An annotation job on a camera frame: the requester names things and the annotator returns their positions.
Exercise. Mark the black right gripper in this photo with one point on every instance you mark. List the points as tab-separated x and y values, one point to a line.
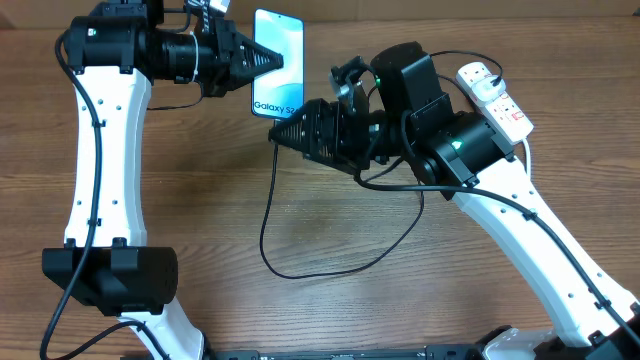
321	117

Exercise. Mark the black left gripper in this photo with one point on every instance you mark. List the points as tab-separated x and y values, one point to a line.
231	49

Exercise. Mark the Samsung Galaxy smartphone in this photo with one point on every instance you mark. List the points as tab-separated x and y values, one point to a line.
279	93

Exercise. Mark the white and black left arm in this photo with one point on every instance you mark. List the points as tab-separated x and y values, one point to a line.
113	56

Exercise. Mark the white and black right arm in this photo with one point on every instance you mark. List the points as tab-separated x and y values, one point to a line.
394	106

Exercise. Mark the white charger adapter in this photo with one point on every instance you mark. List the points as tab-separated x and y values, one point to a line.
487	90

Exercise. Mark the white power strip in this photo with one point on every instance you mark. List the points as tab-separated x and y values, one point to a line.
503	113

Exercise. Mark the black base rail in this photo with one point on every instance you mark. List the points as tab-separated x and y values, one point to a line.
350	353

